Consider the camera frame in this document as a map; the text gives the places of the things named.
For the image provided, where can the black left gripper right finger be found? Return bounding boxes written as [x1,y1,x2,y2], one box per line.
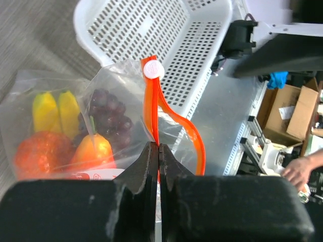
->
[158,144,314,241]

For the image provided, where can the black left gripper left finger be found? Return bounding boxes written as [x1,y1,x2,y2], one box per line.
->
[1,142,158,241]

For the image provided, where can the red toy pepper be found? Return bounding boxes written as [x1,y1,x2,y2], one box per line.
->
[68,116,117,171]

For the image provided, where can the dark red toy grapes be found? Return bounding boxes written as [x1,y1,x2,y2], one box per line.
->
[73,88,133,154]

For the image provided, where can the orange toy pumpkin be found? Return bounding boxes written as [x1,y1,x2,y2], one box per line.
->
[14,131,75,179]

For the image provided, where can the clear zip bag orange zipper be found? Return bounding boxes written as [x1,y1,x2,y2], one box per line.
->
[1,55,206,180]

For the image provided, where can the yellow toy banana bunch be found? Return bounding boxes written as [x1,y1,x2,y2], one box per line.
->
[32,90,80,139]

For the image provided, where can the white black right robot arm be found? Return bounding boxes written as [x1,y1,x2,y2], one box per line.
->
[219,1,322,78]

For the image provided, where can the bare human hand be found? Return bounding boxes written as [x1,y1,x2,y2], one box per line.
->
[281,157,315,192]

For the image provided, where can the brown cardboard box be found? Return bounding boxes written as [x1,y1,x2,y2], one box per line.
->
[257,78,318,147]

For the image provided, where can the blue glove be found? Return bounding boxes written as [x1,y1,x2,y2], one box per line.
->
[267,72,289,90]

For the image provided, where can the white perforated plastic basket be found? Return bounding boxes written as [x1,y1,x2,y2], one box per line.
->
[73,0,233,119]

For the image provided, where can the white slotted cable duct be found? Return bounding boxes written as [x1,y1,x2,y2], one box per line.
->
[223,123,246,175]

